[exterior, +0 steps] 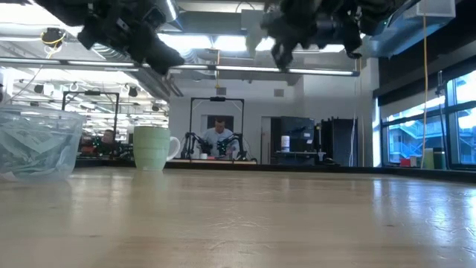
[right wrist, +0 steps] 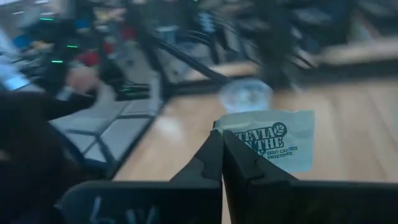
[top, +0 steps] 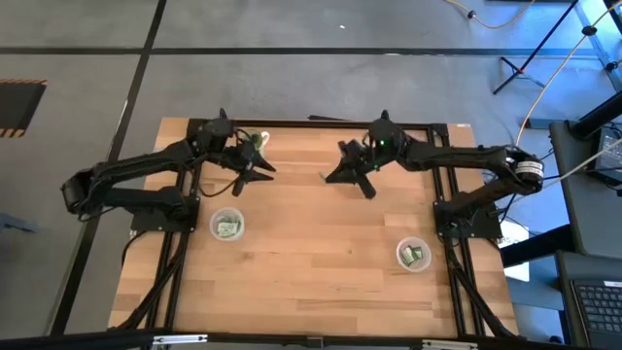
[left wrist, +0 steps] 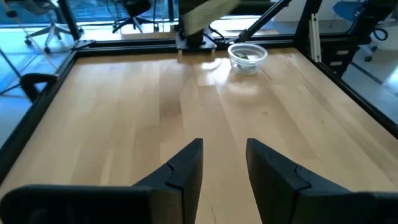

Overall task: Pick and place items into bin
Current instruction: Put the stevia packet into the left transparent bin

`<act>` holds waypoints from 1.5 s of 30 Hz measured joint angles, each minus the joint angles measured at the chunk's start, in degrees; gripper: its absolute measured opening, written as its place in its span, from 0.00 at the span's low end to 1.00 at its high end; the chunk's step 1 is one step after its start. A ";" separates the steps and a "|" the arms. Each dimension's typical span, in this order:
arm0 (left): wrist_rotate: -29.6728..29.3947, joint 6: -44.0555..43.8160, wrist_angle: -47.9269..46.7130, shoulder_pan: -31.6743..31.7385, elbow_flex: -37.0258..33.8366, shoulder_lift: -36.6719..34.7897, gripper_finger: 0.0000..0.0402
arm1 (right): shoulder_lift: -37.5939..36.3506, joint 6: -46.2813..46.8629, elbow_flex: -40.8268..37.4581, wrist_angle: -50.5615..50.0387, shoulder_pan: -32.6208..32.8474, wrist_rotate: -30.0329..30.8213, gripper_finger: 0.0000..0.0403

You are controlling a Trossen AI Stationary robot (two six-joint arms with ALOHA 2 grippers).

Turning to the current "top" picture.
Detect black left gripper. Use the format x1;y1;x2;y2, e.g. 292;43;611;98
225;142;278;197

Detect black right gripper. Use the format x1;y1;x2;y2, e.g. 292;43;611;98
324;139;391;200

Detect banknotes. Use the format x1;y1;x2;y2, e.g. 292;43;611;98
216;219;242;239

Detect clear plastic deli cup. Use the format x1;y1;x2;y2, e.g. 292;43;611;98
395;235;433;273
208;206;246;243

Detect white paper sheet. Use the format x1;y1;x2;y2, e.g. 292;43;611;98
499;221;531;283

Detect black metal floor stand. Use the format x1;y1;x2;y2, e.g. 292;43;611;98
492;0;580;96

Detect dark grey desk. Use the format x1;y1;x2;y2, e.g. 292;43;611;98
548;119;622;259

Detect black hazard-striped floor mat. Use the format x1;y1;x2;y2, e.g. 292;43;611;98
0;79;49;139

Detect black electronic box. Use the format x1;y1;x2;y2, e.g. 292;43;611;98
593;124;622;185

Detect black laptop keyboard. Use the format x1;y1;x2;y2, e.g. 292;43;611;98
569;277;622;349

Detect green ceramic mug white handle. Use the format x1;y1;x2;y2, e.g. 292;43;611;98
244;128;271;158

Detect black aluminium table frame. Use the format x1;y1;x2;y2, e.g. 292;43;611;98
0;107;622;350

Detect silver aluminium bracket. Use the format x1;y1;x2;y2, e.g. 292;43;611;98
421;339;480;350
153;333;209;347

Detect yellow hanging cable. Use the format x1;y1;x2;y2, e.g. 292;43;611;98
514;0;622;147
442;0;536;30

